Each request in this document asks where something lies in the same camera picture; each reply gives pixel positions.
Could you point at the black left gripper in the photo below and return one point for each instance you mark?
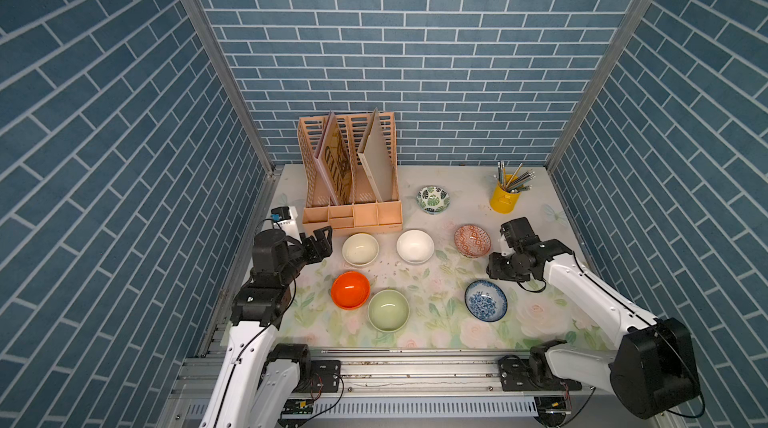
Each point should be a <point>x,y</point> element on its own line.
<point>324,245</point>

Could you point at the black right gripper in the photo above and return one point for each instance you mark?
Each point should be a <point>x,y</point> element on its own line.
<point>492,268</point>

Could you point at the blue floral bowl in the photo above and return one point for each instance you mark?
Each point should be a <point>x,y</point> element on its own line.
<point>485,301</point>

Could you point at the cream bowl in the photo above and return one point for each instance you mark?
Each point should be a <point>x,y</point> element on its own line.
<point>360,249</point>

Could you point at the green leaf pattern bowl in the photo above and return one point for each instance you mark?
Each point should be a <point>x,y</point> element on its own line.
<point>433,199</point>

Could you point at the light green bowl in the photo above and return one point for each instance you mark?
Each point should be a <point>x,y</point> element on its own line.
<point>388,310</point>

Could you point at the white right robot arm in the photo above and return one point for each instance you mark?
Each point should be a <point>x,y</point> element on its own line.
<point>652,368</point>

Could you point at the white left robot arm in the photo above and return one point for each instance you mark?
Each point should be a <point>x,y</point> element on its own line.
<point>257,375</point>

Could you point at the red patterned bowl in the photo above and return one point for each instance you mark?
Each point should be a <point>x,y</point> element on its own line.
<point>472,241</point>

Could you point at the yellow metal pencil cup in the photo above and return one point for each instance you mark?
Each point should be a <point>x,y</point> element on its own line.
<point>503,201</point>

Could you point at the orange bowl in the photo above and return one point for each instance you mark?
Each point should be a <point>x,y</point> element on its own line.
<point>350,290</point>

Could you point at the floral table mat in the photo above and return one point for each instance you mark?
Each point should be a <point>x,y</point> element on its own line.
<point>439,318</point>

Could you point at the peach plastic file organizer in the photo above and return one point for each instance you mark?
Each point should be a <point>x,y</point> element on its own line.
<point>350,162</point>

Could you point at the white bowl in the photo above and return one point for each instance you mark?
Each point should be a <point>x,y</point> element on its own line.
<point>415,246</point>

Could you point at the brown lettered book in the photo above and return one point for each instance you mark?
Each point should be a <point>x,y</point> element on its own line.
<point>333,163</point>

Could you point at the beige folder board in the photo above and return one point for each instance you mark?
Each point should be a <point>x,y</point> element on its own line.
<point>375,159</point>

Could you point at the green circuit board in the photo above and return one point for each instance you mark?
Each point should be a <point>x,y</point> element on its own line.
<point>301,408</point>

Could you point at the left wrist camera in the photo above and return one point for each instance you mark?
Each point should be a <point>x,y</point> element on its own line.
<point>286,218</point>

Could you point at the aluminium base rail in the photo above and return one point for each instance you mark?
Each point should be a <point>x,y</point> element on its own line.
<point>390,383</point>

